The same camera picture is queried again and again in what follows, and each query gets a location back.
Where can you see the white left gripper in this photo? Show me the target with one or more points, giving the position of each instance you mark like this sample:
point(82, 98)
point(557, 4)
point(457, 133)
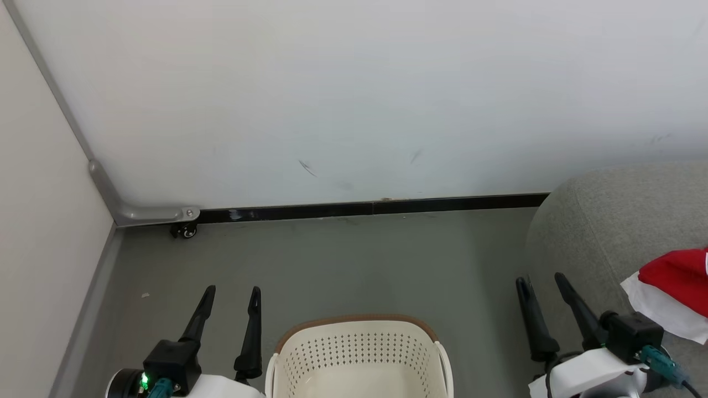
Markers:
point(227, 387)

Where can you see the small black caster wheel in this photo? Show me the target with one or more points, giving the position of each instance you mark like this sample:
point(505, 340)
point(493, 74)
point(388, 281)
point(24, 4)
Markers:
point(185, 231)

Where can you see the red garment with white lining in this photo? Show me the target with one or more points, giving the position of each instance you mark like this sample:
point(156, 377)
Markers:
point(677, 276)

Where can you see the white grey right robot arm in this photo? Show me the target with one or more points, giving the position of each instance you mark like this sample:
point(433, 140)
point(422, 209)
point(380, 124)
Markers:
point(658, 384)

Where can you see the grey fabric sofa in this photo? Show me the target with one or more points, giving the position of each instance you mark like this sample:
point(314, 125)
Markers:
point(603, 221)

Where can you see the cream perforated laundry basket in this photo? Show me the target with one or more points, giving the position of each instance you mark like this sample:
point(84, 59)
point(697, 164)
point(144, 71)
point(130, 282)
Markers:
point(359, 359)

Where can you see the black baseboard strip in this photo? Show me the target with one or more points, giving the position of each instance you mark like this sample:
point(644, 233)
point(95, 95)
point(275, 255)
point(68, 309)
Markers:
point(459, 203)
point(287, 213)

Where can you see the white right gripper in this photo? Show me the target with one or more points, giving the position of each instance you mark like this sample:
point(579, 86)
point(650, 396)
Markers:
point(592, 376)

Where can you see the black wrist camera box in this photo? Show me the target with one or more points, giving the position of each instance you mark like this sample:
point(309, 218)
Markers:
point(172, 359)
point(633, 334)

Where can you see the grey partition base strip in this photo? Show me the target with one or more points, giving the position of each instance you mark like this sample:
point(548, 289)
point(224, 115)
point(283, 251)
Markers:
point(83, 320)

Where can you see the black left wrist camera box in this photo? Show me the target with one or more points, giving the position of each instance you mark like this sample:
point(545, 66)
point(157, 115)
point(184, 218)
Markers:
point(172, 359)

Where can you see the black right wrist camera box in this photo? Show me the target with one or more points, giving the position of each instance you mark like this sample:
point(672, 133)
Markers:
point(633, 334)

